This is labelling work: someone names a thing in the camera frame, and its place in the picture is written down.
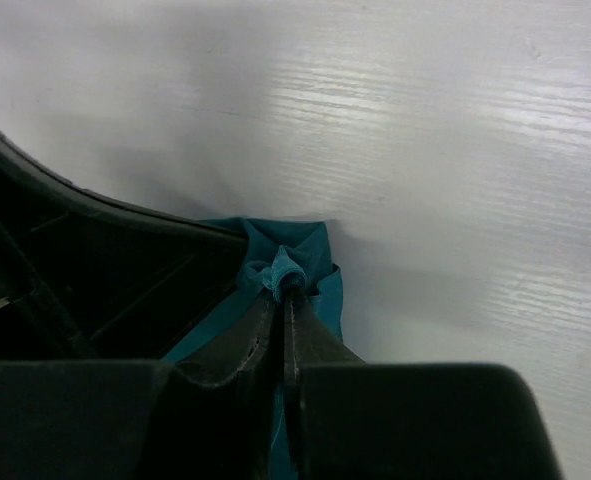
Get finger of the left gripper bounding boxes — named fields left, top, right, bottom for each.
left=0, top=131, right=248, bottom=360

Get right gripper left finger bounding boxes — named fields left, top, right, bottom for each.
left=177, top=290, right=276, bottom=390

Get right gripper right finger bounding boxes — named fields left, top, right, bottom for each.
left=283, top=289, right=367, bottom=390

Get teal cloth napkin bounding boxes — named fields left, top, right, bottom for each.
left=165, top=219, right=343, bottom=479

